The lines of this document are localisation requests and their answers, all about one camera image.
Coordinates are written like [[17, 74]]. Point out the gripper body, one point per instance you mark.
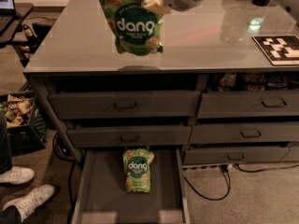
[[156, 6]]

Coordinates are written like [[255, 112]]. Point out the green dang chip bag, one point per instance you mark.
[[137, 169], [136, 29]]

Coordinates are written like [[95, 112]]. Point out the dark cylinder on counter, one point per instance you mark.
[[263, 3]]

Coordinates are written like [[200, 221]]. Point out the snacks in top right drawer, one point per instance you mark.
[[255, 81]]

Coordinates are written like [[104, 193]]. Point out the top left grey drawer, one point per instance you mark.
[[124, 104]]

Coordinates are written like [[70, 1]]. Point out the grey drawer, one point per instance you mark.
[[124, 104], [129, 136], [227, 133], [222, 155], [244, 104]]

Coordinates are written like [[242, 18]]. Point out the middle left grey drawer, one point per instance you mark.
[[129, 136]]

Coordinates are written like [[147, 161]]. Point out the top right grey drawer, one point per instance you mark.
[[244, 104]]

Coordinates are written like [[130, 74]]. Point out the bottom right grey drawer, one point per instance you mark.
[[222, 155]]

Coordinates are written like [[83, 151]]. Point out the middle right grey drawer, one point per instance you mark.
[[227, 133]]

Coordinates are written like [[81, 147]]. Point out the open bottom left drawer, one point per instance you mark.
[[102, 198]]

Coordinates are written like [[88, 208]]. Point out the black white fiducial marker board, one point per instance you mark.
[[279, 49]]

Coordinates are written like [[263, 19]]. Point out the laptop computer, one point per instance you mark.
[[7, 14]]

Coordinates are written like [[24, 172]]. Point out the snack bags in crate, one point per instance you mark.
[[17, 110]]

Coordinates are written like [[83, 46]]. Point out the black plastic crate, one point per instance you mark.
[[31, 136]]

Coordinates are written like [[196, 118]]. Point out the dark trouser leg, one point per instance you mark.
[[5, 151]]

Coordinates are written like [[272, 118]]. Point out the upper white sneaker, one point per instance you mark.
[[17, 175]]

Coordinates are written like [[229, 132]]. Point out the white sneaker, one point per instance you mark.
[[17, 175], [17, 210]]

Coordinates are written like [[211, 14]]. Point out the lower white sneaker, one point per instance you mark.
[[17, 210]]

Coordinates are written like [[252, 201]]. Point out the grey cabinet frame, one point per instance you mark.
[[45, 83]]

